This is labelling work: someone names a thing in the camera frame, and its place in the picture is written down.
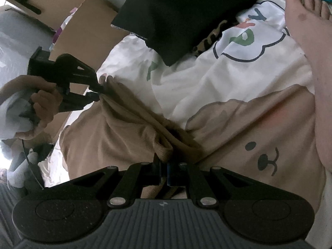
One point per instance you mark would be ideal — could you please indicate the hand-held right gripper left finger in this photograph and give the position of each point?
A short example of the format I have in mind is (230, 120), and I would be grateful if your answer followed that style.
(157, 172)

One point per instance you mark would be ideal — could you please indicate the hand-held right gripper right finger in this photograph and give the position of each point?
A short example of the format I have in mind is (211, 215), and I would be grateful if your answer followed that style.
(170, 173)

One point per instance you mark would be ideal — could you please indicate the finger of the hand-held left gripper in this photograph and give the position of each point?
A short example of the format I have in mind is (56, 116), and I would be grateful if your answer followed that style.
(85, 76)
(80, 101)

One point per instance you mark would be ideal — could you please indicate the brown printed t-shirt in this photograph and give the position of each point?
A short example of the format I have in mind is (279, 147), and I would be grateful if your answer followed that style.
(109, 140)

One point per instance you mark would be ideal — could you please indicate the person's left hand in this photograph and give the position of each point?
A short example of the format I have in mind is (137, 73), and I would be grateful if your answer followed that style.
(44, 103)

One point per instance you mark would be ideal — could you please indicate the brown cardboard sheet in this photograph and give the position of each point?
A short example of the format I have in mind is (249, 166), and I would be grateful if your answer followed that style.
(90, 31)

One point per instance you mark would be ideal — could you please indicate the grey plush toy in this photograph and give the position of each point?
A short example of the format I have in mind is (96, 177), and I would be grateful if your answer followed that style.
(23, 171)

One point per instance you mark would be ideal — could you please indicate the white bear print bedsheet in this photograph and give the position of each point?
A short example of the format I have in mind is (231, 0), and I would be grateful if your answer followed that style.
(207, 83)

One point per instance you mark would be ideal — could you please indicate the black folded garment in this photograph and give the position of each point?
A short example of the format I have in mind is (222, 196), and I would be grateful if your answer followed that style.
(181, 13)

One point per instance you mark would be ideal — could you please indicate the leopard print cloth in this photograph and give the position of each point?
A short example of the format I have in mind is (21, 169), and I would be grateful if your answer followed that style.
(207, 41)

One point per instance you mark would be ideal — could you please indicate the person's bare foot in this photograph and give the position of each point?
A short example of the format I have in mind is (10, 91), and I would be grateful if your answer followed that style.
(311, 44)

